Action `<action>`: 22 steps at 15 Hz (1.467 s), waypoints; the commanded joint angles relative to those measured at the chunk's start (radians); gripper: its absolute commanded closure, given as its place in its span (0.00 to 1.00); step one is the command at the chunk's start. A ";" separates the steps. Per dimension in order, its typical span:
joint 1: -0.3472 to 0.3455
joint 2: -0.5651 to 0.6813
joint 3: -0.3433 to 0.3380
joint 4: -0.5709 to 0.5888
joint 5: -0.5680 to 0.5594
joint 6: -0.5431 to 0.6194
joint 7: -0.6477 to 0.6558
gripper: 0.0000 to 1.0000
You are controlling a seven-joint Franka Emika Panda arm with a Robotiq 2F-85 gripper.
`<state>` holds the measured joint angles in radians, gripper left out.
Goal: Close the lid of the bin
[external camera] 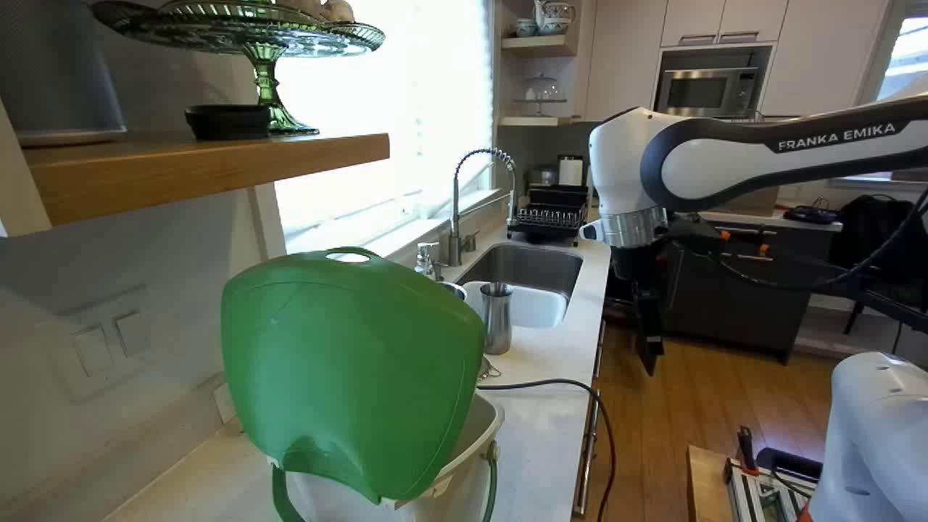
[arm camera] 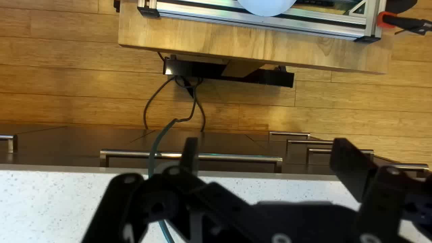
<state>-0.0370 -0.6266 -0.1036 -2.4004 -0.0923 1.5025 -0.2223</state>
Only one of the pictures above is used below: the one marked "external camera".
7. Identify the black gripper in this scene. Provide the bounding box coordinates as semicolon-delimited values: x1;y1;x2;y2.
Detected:
612;241;673;380

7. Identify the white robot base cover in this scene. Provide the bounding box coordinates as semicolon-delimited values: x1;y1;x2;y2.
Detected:
808;349;928;522

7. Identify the white compost bin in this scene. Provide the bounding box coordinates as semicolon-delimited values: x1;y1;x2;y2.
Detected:
270;390;508;522

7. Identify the green bin lid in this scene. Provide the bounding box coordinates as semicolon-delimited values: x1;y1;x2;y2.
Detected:
216;248;491;507

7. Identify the dark kitchen island cabinet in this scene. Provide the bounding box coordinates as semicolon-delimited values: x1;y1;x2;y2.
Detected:
663;212;846;367

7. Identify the stainless steel sink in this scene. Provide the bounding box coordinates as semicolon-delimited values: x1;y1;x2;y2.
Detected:
453;239;586;333

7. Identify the stainless steel cup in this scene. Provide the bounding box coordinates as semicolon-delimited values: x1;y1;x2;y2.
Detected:
479;278;517;357

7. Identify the pile of tools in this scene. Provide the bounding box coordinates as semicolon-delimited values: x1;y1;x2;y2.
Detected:
723;425;825;522

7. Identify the white mug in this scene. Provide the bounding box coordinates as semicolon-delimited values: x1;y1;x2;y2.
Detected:
553;154;588;190

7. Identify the small soap dispenser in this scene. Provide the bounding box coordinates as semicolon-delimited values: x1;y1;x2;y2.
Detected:
411;239;443;286

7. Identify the chrome kitchen faucet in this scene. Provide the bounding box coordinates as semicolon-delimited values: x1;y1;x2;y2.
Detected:
443;146;521;270

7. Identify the black chair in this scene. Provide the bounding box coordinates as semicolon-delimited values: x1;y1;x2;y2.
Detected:
825;193;928;357

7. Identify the built-in steel microwave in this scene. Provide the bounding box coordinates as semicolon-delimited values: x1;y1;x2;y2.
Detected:
651;43;773;122

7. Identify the glass dome dish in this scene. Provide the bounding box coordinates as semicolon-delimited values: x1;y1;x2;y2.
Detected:
520;74;572;120

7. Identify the small black bowl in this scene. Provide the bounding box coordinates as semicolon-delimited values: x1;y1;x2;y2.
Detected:
183;101;276;146

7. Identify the green glass cake stand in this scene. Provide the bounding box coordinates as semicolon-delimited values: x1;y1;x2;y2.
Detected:
90;0;389;136

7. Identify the black cable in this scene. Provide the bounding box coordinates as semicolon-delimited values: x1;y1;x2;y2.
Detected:
475;377;624;522

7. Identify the wooden wall shelf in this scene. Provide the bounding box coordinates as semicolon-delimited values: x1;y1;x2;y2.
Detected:
21;130;393;230

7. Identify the white wall outlet plate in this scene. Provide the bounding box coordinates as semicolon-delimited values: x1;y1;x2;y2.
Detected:
54;287;160;403

